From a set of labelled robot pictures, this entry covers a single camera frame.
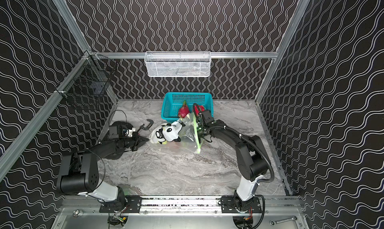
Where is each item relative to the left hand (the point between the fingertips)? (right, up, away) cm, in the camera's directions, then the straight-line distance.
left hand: (152, 138), depth 88 cm
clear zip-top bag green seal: (+18, +3, -10) cm, 21 cm away
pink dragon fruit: (+18, +17, +15) cm, 29 cm away
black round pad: (-19, +8, +9) cm, 22 cm away
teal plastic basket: (+8, +25, +28) cm, 38 cm away
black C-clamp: (-8, +5, +15) cm, 18 cm away
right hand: (+18, 0, -6) cm, 19 cm away
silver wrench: (+62, -37, -18) cm, 74 cm away
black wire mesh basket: (-43, +39, +9) cm, 59 cm away
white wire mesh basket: (+14, +49, +15) cm, 53 cm away
